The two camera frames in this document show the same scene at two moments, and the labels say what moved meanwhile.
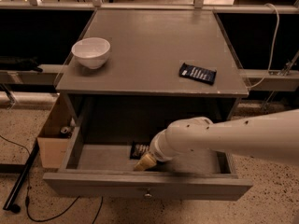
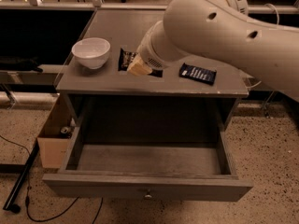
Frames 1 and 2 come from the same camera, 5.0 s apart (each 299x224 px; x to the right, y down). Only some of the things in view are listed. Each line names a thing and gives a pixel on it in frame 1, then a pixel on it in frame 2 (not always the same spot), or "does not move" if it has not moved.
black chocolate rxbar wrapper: x=137 y=149 → x=124 y=59
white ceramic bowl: x=92 y=51 does not move
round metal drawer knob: x=148 y=195 does not move
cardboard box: x=55 y=133 does not move
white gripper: x=154 y=149 → x=149 y=54
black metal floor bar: x=8 y=205 does not move
